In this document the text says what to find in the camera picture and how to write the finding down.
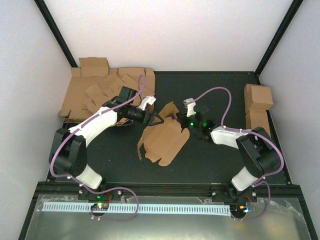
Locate cardboard box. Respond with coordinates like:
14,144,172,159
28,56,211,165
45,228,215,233
244,84,274,113
245,109,271,136
137,102,190,167

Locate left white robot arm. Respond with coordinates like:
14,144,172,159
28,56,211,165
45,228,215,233
49,86,164,200

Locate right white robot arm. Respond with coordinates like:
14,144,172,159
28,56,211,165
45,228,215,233
176,112,284,202

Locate stack of flat cardboard blanks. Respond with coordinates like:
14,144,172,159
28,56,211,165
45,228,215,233
58,57,156,123

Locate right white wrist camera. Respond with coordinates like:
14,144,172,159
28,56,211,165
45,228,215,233
183,98,196,118

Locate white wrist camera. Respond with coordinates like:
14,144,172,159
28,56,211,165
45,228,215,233
183,98,196,118
137,95,156,111

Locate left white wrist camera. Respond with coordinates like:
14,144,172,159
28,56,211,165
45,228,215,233
137,95,156,111

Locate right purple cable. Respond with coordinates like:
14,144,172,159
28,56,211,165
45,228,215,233
193,86,285,222

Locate light blue slotted cable duct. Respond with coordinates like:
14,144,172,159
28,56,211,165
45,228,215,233
40,202,231,217

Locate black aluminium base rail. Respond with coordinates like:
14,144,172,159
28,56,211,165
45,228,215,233
37,181,301,201

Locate left black frame post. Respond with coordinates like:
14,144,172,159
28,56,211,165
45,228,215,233
34,0,78,68

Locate black frame post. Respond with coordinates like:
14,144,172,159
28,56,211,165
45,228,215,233
34,0,78,68
254,0,304,77

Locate right black frame post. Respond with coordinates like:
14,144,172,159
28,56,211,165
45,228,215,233
254,0,304,77

